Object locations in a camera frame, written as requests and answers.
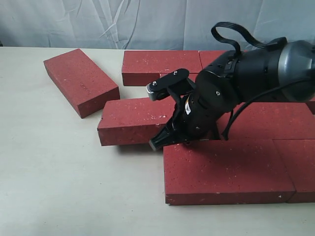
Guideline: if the red brick with white marks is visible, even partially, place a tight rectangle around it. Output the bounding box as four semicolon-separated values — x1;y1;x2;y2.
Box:
97;97;175;146

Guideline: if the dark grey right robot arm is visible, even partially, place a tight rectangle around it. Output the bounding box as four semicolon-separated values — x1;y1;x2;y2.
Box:
146;38;315;150

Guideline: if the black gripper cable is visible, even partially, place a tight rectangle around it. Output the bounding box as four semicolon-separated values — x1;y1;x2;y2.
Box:
211;21;315;141

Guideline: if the light blue backdrop cloth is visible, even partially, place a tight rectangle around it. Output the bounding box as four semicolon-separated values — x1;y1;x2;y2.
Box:
0;0;315;50

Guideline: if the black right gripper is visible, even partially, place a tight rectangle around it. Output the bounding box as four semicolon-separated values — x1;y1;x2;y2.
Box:
146;66;240;150

